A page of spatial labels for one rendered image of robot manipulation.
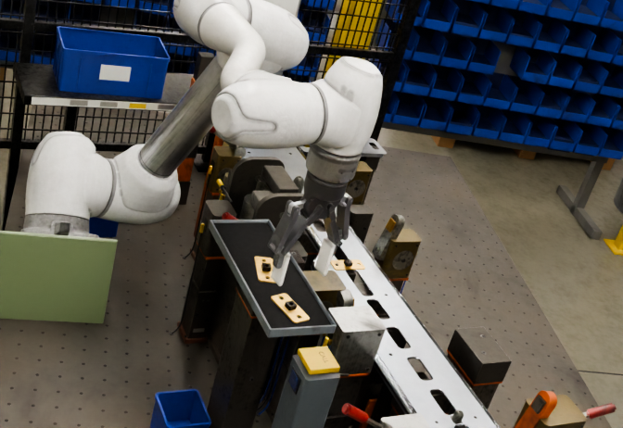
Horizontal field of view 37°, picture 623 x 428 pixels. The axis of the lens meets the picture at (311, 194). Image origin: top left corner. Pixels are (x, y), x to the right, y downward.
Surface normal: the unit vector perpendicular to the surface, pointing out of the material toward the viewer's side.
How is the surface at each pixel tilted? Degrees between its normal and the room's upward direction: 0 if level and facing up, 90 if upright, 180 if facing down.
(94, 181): 54
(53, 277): 90
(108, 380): 0
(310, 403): 90
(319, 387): 90
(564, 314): 0
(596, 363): 0
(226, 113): 90
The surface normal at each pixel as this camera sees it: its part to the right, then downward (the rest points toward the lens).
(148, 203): 0.30, 0.77
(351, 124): 0.42, 0.52
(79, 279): 0.22, 0.51
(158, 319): 0.24, -0.85
